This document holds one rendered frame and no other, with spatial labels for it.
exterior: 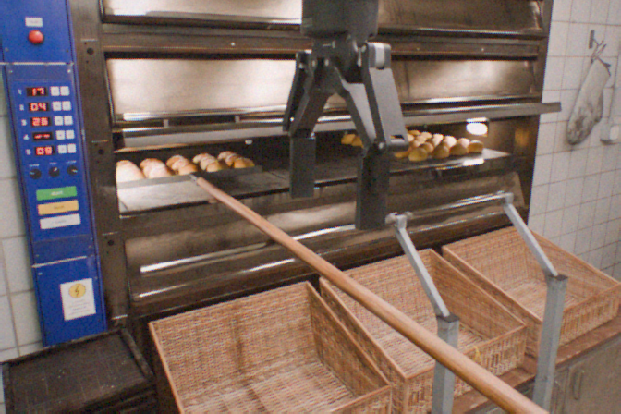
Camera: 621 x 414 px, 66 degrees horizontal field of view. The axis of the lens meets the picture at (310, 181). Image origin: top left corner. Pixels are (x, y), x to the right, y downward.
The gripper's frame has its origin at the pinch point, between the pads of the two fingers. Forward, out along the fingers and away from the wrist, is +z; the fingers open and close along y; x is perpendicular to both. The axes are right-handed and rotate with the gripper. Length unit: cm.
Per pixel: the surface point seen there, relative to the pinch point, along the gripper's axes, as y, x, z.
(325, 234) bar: -61, 36, 26
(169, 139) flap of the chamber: -82, 2, 2
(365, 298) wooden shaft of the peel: -22.1, 21.4, 24.6
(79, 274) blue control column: -94, -21, 40
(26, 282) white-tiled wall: -96, -33, 41
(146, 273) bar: -59, -9, 29
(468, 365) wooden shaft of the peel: 0.8, 22.4, 25.0
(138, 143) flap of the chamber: -82, -6, 3
